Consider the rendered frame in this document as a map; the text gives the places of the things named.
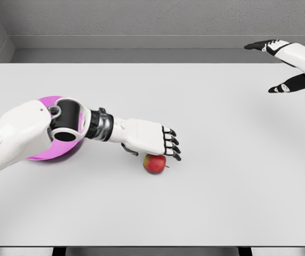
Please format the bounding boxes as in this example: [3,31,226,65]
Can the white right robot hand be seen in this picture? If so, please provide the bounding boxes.
[244,39,305,94]

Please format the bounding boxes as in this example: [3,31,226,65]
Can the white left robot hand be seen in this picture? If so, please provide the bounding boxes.
[121,118,182,162]

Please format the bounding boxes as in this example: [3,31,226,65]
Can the red apple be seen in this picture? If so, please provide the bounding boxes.
[143,154,170,175]

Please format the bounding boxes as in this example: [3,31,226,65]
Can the pink plate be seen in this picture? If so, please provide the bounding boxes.
[25,95,87,162]

